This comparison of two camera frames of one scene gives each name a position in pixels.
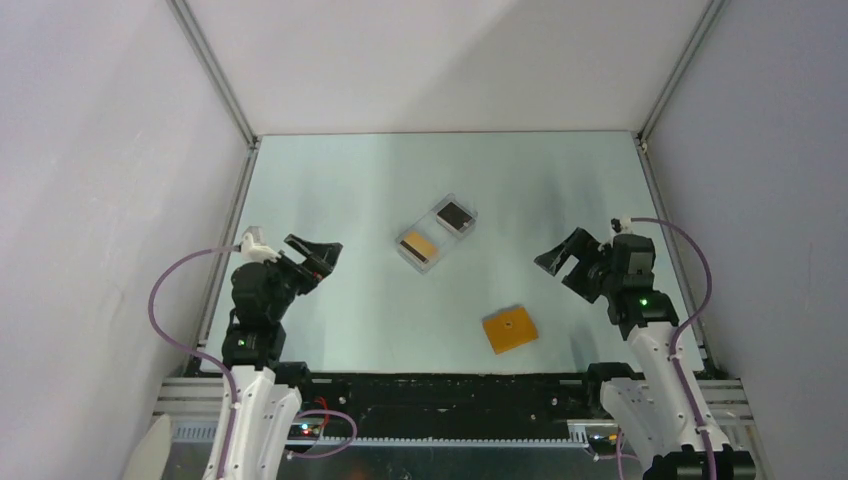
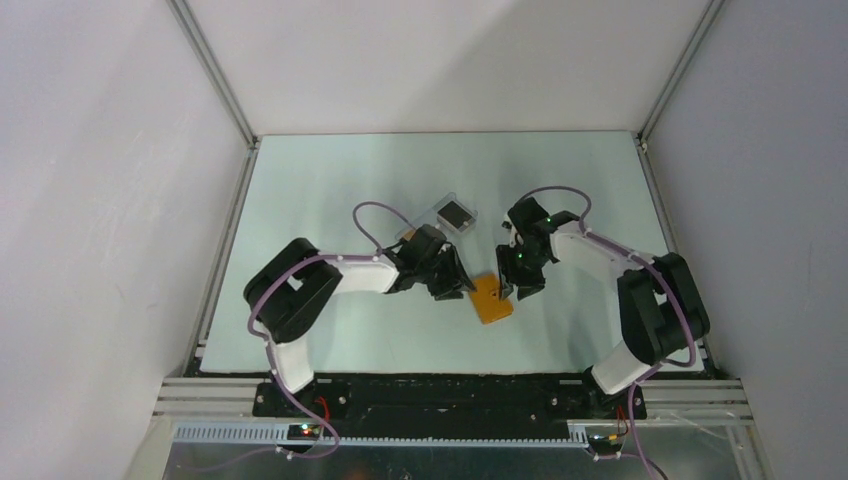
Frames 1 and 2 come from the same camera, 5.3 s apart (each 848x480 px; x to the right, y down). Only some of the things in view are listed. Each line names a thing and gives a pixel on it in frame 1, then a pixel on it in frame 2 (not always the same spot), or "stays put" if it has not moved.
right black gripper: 552,260 → 508,276
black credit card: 454,215 stays put
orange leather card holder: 509,329 → 487,299
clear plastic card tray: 427,240 stays put
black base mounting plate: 451,403 stays put
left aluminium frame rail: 198,42 stays put
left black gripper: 324,255 → 455,278
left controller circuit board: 305,431 stays put
